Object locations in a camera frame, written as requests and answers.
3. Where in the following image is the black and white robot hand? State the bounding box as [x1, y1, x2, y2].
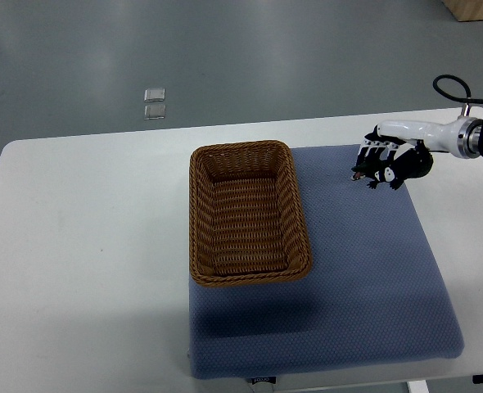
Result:
[352, 116, 482, 168]

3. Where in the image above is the dark toy crocodile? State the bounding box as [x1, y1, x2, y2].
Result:
[351, 149, 434, 190]

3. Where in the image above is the brown wicker basket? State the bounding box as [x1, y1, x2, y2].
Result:
[189, 140, 313, 287]

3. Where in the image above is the wooden box corner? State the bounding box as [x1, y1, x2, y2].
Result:
[442, 0, 483, 22]

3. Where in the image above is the blue-grey foam mat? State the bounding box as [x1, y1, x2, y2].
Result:
[189, 145, 464, 379]

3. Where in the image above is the upper metal floor plate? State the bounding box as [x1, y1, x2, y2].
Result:
[144, 88, 165, 102]

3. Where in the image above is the black cable loop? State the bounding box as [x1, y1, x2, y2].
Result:
[432, 74, 483, 118]

